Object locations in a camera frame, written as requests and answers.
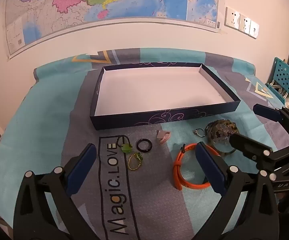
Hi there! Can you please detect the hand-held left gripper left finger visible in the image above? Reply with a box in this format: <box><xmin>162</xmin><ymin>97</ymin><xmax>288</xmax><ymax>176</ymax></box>
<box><xmin>13</xmin><ymin>143</ymin><xmax>97</xmax><ymax>240</ymax></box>

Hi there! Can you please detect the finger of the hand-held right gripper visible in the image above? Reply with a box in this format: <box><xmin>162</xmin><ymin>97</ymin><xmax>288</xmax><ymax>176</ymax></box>
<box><xmin>229</xmin><ymin>133</ymin><xmax>289</xmax><ymax>170</ymax></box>
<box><xmin>253</xmin><ymin>103</ymin><xmax>289</xmax><ymax>143</ymax></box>

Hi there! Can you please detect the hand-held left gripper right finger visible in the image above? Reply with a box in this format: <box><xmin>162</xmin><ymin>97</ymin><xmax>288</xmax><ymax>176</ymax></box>
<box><xmin>195</xmin><ymin>142</ymin><xmax>278</xmax><ymax>240</ymax></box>

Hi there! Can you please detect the clear crystal bead bracelet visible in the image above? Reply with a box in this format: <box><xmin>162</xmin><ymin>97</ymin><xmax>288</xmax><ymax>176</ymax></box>
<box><xmin>216</xmin><ymin>125</ymin><xmax>235</xmax><ymax>143</ymax></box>

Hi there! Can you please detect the orange smart band watch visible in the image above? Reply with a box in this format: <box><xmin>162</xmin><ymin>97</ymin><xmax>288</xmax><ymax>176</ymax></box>
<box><xmin>173</xmin><ymin>142</ymin><xmax>221</xmax><ymax>190</ymax></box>

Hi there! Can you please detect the tortoiseshell bangle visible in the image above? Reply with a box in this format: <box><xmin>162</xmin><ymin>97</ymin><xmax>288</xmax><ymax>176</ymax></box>
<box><xmin>206</xmin><ymin>121</ymin><xmax>239</xmax><ymax>157</ymax></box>

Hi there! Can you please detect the green and gold beaded ring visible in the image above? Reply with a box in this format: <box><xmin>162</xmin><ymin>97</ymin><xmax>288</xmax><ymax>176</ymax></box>
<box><xmin>128</xmin><ymin>152</ymin><xmax>143</xmax><ymax>171</ymax></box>

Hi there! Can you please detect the black ring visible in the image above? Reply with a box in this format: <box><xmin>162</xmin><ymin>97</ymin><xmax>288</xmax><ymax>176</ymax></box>
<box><xmin>137</xmin><ymin>139</ymin><xmax>153</xmax><ymax>153</ymax></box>

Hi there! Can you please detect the dark blue cardboard box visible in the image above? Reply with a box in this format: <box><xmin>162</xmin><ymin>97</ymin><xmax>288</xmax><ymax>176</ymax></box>
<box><xmin>90</xmin><ymin>63</ymin><xmax>241</xmax><ymax>130</ymax></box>

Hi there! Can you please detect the teal perforated basket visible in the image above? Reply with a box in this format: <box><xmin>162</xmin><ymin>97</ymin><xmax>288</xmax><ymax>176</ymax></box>
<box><xmin>266</xmin><ymin>57</ymin><xmax>289</xmax><ymax>104</ymax></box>

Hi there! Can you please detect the teal and grey printed sheet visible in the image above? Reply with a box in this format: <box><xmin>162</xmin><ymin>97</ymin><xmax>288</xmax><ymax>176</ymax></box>
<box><xmin>0</xmin><ymin>47</ymin><xmax>289</xmax><ymax>240</ymax></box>

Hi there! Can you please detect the white wall socket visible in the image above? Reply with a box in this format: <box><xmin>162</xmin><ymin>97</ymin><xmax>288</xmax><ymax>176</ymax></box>
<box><xmin>249</xmin><ymin>20</ymin><xmax>259</xmax><ymax>39</ymax></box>
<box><xmin>225</xmin><ymin>7</ymin><xmax>241</xmax><ymax>29</ymax></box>
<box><xmin>239</xmin><ymin>14</ymin><xmax>252</xmax><ymax>33</ymax></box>

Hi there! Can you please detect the colourful wall map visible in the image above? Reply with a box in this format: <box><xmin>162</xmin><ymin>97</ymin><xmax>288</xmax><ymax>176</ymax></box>
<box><xmin>4</xmin><ymin>0</ymin><xmax>221</xmax><ymax>59</ymax></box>

